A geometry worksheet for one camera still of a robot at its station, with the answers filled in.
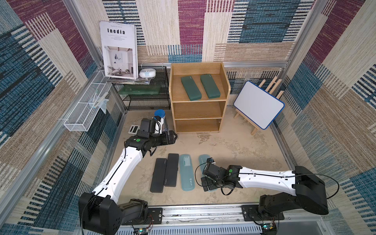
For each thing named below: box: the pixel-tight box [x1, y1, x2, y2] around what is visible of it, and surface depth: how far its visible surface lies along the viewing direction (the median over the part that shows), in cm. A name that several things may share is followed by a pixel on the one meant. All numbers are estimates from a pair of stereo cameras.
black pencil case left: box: [149, 158, 168, 194], surface depth 87 cm
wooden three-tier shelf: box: [168, 62, 232, 134], surface depth 93 cm
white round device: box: [139, 68, 157, 79], surface depth 89 cm
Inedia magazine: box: [99, 20, 139, 80], surface depth 79 cm
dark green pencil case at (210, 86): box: [200, 73, 221, 99], surface depth 88 cm
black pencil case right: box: [164, 153, 180, 188], surface depth 90 cm
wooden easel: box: [233, 76, 285, 136], surface depth 92 cm
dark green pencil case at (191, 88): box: [181, 75, 203, 101], surface depth 89 cm
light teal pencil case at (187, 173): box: [179, 153, 196, 192], surface depth 91 cm
